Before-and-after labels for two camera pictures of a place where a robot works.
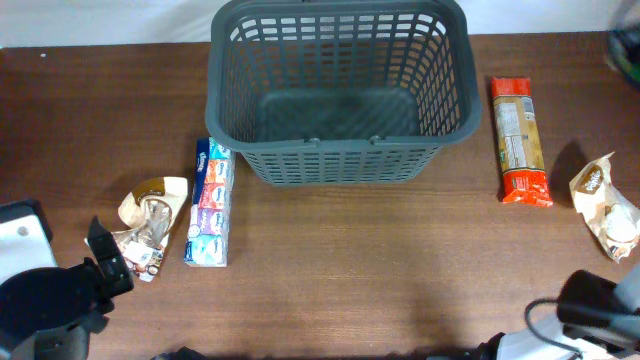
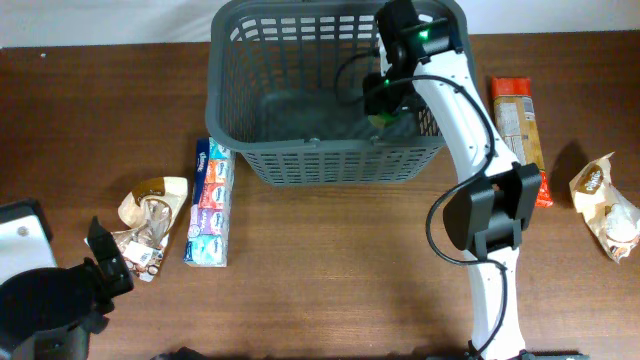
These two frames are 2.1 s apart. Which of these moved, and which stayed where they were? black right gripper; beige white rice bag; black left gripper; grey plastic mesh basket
Moved: black right gripper
Stayed: beige white rice bag; grey plastic mesh basket; black left gripper
